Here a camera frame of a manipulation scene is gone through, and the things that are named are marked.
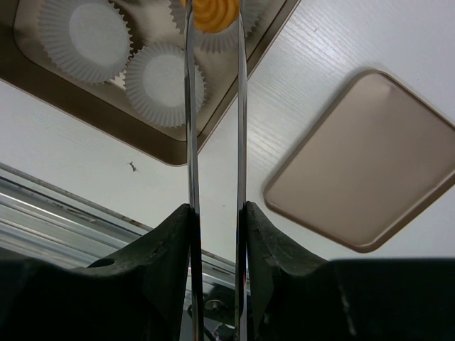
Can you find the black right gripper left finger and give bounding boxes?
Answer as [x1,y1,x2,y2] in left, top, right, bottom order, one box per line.
[1,204,191,340]

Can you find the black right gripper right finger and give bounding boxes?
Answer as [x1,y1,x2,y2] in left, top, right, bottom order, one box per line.
[246,202,454,340]

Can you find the metal tongs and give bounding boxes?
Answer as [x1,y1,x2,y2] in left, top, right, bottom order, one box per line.
[184,1,248,340]

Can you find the orange swirl cookie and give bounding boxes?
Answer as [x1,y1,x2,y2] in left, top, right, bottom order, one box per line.
[193,0,239,33]

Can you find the gold tin lid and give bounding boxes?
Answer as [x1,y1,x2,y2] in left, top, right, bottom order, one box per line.
[263,70,454,253]

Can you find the white paper cupcake liner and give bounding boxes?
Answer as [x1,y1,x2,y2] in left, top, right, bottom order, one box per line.
[124,43,186,128]
[168,1,264,53]
[38,1,132,85]

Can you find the gold square tin box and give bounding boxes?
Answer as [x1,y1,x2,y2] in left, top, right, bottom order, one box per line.
[1,1,296,166]

